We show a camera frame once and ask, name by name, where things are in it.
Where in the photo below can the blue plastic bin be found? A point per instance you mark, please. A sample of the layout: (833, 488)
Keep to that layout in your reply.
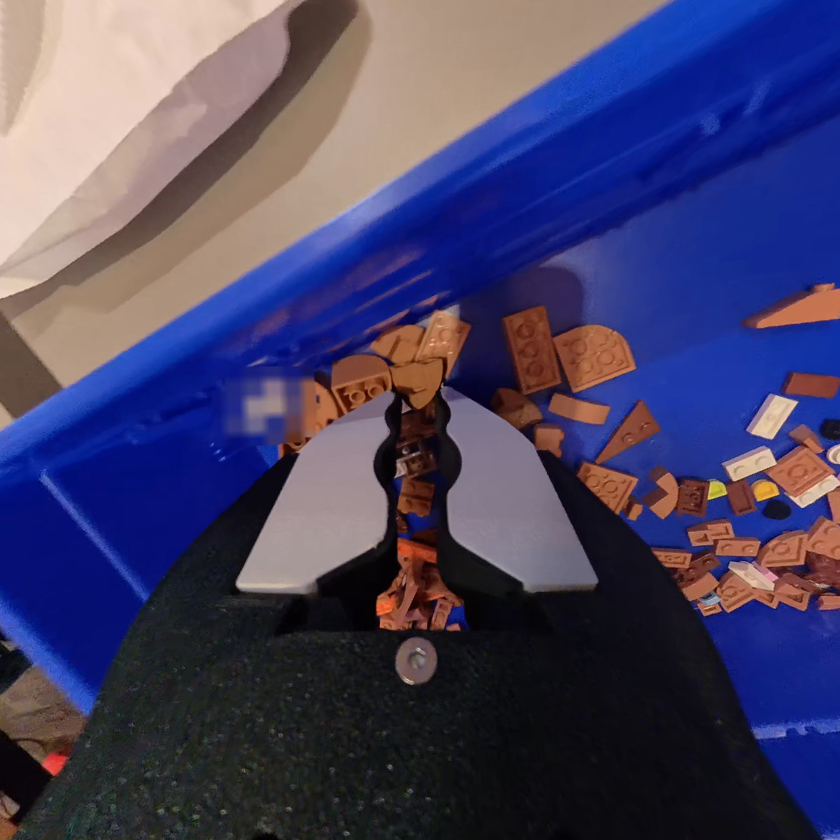
(656, 229)

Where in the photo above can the pile of lego pieces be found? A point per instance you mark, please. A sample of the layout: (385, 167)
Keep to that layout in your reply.
(531, 348)

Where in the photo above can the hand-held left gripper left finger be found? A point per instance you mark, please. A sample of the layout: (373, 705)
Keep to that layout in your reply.
(321, 505)

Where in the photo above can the white crumpled paper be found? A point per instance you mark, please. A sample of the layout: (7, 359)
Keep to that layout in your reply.
(98, 131)

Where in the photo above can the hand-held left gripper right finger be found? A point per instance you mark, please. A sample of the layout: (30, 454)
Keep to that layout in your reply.
(505, 512)

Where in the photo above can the brown rounded lego wedge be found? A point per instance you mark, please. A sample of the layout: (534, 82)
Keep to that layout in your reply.
(415, 384)

